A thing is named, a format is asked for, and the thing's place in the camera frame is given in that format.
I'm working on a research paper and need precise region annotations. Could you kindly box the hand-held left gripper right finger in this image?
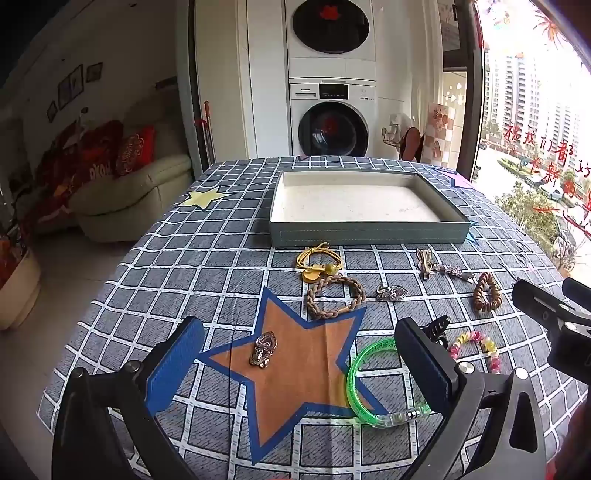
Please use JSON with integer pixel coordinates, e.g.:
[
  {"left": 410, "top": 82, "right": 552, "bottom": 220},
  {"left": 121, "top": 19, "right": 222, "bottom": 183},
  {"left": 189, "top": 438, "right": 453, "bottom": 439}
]
[{"left": 394, "top": 316, "right": 548, "bottom": 480}]

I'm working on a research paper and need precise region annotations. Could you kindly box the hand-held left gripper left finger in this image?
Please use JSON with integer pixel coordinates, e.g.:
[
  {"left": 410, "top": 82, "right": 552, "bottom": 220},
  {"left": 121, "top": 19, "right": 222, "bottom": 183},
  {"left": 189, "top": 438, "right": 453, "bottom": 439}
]
[{"left": 52, "top": 316, "right": 206, "bottom": 480}]

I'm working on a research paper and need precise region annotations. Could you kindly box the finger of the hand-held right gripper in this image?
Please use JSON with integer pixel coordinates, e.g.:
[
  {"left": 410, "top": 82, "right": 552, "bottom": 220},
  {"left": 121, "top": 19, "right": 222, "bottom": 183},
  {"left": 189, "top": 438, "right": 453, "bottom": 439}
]
[
  {"left": 561, "top": 276, "right": 591, "bottom": 308},
  {"left": 511, "top": 278, "right": 575, "bottom": 330}
]

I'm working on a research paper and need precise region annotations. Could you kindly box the brown spiral hair tie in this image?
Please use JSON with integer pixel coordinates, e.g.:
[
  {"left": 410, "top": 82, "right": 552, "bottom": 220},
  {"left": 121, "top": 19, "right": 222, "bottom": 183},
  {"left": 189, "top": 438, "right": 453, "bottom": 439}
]
[{"left": 473, "top": 272, "right": 504, "bottom": 316}]

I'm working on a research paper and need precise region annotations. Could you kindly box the pastel bead bracelet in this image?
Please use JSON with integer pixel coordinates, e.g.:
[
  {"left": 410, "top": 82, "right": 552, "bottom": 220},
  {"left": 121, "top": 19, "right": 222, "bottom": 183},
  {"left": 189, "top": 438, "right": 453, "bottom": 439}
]
[{"left": 449, "top": 330, "right": 502, "bottom": 374}]

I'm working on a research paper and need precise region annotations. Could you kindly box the green translucent bangle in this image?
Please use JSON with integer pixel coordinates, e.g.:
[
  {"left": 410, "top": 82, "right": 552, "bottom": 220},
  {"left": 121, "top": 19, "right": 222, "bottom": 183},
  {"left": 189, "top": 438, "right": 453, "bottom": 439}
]
[{"left": 346, "top": 338, "right": 432, "bottom": 430}]

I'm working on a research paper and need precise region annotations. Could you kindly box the brown braided bracelet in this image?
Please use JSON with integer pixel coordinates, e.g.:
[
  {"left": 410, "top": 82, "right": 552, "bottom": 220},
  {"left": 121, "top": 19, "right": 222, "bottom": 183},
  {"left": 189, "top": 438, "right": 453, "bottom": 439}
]
[{"left": 305, "top": 273, "right": 366, "bottom": 321}]

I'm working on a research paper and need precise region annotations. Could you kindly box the yellow hair tie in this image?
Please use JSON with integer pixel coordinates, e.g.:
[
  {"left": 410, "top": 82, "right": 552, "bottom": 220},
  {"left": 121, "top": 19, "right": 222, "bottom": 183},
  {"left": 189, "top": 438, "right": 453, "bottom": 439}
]
[{"left": 295, "top": 242, "right": 345, "bottom": 283}]

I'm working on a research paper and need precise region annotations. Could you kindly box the grey tray with white lining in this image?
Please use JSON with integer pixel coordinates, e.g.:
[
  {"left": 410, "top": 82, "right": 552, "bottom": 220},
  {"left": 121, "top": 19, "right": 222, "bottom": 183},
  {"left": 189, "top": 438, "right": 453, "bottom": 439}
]
[{"left": 269, "top": 170, "right": 472, "bottom": 247}]

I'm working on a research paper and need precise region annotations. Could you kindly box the black claw hair clip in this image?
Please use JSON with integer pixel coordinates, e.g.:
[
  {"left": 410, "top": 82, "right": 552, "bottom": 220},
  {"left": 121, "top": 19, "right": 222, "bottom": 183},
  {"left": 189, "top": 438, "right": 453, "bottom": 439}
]
[{"left": 427, "top": 315, "right": 451, "bottom": 347}]

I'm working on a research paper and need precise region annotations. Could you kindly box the silver heart hair clip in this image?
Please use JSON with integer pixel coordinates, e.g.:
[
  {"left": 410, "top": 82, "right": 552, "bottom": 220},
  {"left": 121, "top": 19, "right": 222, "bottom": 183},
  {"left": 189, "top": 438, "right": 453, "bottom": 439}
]
[{"left": 375, "top": 284, "right": 409, "bottom": 302}]

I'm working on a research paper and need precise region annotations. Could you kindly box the silver crystal hair clip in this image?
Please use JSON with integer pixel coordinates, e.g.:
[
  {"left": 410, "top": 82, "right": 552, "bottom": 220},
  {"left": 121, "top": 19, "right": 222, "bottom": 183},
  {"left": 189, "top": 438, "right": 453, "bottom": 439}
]
[{"left": 434, "top": 264, "right": 476, "bottom": 283}]

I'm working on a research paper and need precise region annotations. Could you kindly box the grey checked tablecloth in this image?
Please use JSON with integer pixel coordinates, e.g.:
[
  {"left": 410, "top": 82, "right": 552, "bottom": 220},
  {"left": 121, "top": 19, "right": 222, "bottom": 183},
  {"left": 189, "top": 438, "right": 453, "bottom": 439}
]
[{"left": 39, "top": 157, "right": 591, "bottom": 480}]

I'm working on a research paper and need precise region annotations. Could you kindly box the silver heart brooch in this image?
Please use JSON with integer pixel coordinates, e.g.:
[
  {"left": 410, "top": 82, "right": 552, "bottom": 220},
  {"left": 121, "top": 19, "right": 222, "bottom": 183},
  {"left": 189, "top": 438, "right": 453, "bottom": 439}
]
[{"left": 249, "top": 331, "right": 279, "bottom": 369}]

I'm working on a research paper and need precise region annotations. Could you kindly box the cream sofa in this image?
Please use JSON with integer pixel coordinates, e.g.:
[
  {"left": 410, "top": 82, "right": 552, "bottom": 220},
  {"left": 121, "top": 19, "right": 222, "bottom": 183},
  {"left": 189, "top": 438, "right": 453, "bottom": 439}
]
[{"left": 69, "top": 92, "right": 195, "bottom": 243}]

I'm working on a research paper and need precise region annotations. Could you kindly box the white planter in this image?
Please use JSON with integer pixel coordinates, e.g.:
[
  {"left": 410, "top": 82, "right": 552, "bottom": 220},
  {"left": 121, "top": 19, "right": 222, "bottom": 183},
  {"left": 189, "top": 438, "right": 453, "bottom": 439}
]
[{"left": 0, "top": 249, "right": 42, "bottom": 330}]

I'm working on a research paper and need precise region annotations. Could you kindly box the pink patterned box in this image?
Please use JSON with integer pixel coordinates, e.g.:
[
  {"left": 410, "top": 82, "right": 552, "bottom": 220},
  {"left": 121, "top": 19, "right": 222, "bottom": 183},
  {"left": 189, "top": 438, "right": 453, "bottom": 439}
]
[{"left": 427, "top": 102, "right": 455, "bottom": 164}]

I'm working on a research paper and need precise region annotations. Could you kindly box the brown round ornament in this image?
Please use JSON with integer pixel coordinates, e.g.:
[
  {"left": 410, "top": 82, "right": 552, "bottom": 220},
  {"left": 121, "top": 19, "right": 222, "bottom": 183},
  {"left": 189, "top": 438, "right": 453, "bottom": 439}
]
[{"left": 399, "top": 127, "right": 423, "bottom": 162}]

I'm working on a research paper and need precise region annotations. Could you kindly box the red patterned cushion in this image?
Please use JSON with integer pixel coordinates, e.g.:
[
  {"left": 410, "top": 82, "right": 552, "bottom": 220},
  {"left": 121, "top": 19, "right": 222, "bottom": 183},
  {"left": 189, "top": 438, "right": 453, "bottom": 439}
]
[{"left": 115, "top": 127, "right": 155, "bottom": 176}]

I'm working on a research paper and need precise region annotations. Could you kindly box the red blanket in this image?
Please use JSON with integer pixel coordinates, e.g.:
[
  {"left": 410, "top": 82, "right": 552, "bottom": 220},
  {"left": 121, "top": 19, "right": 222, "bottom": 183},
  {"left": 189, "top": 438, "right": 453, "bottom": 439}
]
[{"left": 23, "top": 120, "right": 123, "bottom": 222}]

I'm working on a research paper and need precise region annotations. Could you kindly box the white ornament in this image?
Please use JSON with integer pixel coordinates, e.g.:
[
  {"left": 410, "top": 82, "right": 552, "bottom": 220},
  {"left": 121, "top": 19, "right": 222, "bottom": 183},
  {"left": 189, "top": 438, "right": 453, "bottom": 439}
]
[{"left": 382, "top": 113, "right": 411, "bottom": 146}]

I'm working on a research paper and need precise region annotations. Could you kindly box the white dryer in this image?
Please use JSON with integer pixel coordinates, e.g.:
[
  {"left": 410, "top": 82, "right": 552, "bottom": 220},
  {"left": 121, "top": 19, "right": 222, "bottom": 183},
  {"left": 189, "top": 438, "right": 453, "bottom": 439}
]
[{"left": 284, "top": 0, "right": 377, "bottom": 79}]

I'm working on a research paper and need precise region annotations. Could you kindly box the red handled mop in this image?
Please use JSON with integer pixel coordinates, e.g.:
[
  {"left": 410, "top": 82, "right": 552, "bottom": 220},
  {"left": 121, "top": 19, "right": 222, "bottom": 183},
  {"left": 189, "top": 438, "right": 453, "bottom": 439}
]
[{"left": 196, "top": 100, "right": 215, "bottom": 171}]

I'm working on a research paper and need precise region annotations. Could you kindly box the large picture frame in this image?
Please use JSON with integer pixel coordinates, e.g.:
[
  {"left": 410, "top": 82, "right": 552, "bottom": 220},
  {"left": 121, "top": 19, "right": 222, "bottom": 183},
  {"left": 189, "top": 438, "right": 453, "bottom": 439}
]
[{"left": 58, "top": 65, "right": 84, "bottom": 109}]

